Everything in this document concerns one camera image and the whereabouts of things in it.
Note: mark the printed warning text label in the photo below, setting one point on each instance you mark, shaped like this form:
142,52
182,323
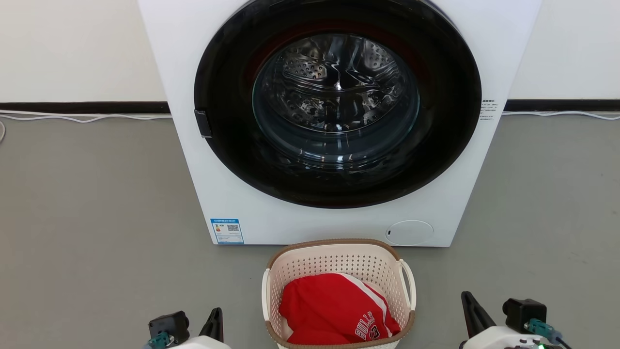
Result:
488,110

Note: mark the blue energy label sticker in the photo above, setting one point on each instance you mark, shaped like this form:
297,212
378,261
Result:
227,231

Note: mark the round white filter cover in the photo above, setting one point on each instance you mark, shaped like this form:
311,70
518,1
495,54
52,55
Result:
409,232

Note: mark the round black washer door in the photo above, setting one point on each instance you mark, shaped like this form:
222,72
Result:
223,160

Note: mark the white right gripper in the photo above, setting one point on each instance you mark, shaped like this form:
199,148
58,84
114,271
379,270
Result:
494,339

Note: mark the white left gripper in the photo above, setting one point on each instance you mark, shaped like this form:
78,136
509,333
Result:
203,343

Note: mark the cream perforated laundry basket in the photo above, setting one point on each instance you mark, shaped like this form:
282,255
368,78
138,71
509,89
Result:
339,259

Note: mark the red basketball jersey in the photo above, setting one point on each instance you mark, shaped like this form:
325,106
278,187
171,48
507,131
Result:
324,305

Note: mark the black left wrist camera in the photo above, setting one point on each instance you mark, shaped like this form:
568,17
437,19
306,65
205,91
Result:
169,325

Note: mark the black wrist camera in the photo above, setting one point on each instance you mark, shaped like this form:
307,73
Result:
523,310
169,325

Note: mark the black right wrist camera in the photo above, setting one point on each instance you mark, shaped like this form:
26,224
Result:
523,310

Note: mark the white front-load washing machine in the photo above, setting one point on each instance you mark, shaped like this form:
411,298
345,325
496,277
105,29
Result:
193,194

